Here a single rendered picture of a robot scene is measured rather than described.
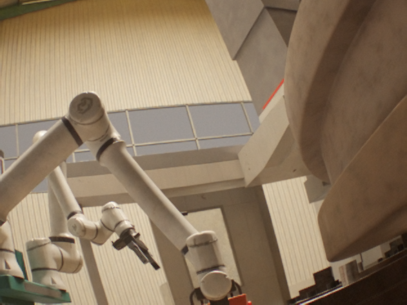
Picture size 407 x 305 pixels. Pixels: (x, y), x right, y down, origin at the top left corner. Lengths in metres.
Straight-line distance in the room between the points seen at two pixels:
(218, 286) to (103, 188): 3.45
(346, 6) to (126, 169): 0.93
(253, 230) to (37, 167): 3.84
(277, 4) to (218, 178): 2.19
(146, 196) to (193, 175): 3.41
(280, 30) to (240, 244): 2.39
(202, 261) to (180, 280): 3.35
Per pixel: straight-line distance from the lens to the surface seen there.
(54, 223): 2.19
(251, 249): 4.93
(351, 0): 1.40
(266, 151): 4.54
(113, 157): 1.50
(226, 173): 4.96
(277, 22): 5.05
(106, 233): 1.98
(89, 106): 1.40
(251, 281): 4.85
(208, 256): 1.24
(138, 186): 1.45
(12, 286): 1.53
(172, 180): 4.74
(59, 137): 1.41
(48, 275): 1.99
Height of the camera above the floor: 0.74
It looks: 24 degrees up
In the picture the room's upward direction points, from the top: 16 degrees counter-clockwise
